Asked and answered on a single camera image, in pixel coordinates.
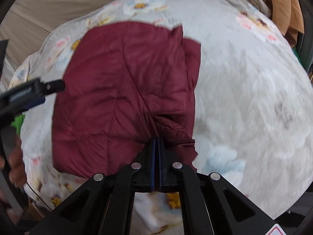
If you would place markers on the person's left hand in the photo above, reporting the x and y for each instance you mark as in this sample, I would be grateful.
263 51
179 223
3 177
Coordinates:
17 162

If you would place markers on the beige bed sheet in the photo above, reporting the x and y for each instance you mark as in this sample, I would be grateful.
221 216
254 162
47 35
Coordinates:
61 7

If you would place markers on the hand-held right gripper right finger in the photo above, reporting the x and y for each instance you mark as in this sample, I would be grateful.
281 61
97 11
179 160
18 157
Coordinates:
161 159

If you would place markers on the maroon puffer jacket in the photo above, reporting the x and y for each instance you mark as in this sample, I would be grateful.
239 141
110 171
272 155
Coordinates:
122 78

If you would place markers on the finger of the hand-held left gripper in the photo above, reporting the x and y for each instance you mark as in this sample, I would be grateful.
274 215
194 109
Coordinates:
36 102
52 86

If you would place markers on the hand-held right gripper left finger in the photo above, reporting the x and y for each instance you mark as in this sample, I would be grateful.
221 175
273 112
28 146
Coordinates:
153 159

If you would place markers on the orange cloth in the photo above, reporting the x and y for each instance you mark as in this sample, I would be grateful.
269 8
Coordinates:
281 7

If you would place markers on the floral fleece blanket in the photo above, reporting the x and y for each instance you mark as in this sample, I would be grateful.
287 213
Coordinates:
244 102

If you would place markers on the green cloth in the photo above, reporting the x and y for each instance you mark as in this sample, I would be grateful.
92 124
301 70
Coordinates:
17 123

